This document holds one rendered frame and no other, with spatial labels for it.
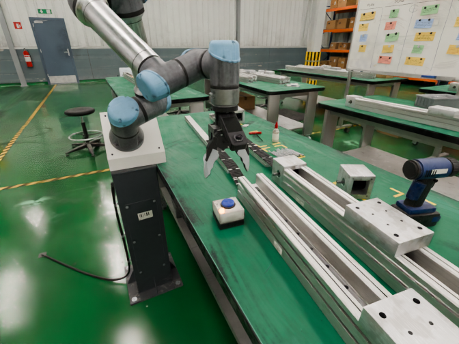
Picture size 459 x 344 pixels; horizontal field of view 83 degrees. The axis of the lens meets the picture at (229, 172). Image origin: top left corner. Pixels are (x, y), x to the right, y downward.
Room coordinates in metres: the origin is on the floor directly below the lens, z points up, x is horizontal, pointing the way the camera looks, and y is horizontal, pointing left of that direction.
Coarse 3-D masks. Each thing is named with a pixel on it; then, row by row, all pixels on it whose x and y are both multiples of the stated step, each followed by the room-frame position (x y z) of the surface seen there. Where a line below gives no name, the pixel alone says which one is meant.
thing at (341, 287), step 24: (240, 192) 0.80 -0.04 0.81; (264, 192) 0.77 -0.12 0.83; (264, 216) 0.62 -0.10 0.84; (288, 216) 0.63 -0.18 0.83; (288, 240) 0.50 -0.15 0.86; (312, 240) 0.52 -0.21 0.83; (288, 264) 0.48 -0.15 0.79; (312, 264) 0.41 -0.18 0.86; (336, 264) 0.44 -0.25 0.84; (312, 288) 0.39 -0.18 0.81; (336, 288) 0.35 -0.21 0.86; (360, 288) 0.37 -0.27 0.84; (384, 288) 0.35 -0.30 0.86; (336, 312) 0.33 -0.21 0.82; (360, 312) 0.30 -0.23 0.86; (360, 336) 0.27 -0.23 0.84
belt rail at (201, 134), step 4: (184, 116) 1.92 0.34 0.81; (188, 116) 1.91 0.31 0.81; (188, 120) 1.80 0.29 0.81; (192, 120) 1.79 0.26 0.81; (192, 124) 1.69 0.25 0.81; (196, 124) 1.69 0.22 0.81; (192, 128) 1.68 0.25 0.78; (196, 128) 1.59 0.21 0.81; (200, 128) 1.59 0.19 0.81; (196, 132) 1.57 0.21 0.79; (200, 132) 1.51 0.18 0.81; (204, 132) 1.51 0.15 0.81; (200, 136) 1.46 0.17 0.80; (204, 136) 1.44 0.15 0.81; (204, 140) 1.38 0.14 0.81; (204, 144) 1.38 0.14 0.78; (220, 160) 1.11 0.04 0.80; (224, 164) 1.05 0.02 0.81; (224, 168) 1.05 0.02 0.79; (228, 172) 1.02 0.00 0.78
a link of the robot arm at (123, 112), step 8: (120, 96) 1.04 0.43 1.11; (112, 104) 1.01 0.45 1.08; (120, 104) 1.01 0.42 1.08; (128, 104) 1.02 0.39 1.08; (136, 104) 1.02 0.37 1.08; (112, 112) 0.98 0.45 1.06; (120, 112) 0.99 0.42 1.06; (128, 112) 1.00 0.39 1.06; (136, 112) 1.00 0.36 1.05; (144, 112) 1.05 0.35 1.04; (112, 120) 0.98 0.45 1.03; (120, 120) 0.98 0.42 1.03; (128, 120) 0.98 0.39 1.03; (136, 120) 1.02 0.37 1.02; (144, 120) 1.05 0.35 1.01; (112, 128) 1.03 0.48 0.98; (120, 128) 1.00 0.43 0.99; (128, 128) 1.01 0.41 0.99; (136, 128) 1.05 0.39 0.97; (120, 136) 1.03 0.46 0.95; (128, 136) 1.04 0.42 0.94
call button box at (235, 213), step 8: (216, 208) 0.66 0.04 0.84; (224, 208) 0.66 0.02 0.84; (232, 208) 0.66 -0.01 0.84; (240, 208) 0.66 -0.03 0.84; (216, 216) 0.67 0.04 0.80; (224, 216) 0.63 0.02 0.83; (232, 216) 0.64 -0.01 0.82; (240, 216) 0.65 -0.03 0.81; (224, 224) 0.63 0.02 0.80; (232, 224) 0.64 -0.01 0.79; (240, 224) 0.65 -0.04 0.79
